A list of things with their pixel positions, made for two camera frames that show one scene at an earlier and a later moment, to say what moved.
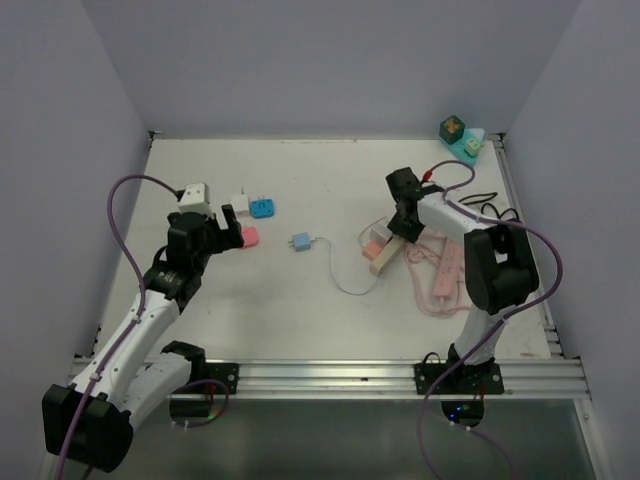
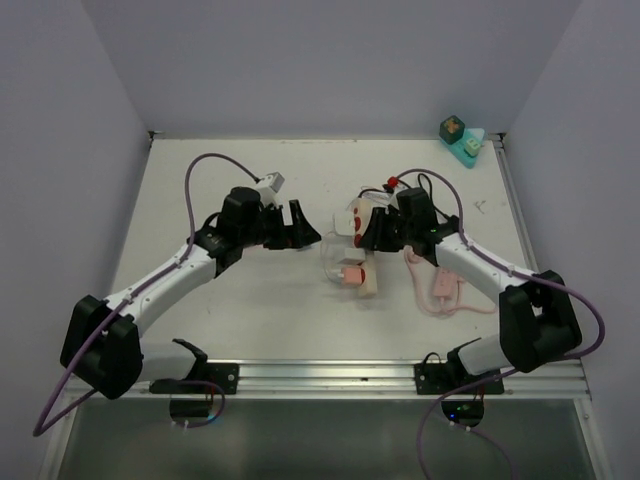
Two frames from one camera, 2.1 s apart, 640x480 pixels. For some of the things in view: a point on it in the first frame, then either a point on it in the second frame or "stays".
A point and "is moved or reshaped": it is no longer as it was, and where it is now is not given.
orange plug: [371, 250] is moved or reshaped
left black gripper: [226, 238] to [296, 235]
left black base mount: [226, 373] stays
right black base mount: [468, 379] stays
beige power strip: [388, 254] to [369, 288]
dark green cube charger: [452, 129] stays
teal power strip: [458, 149] stays
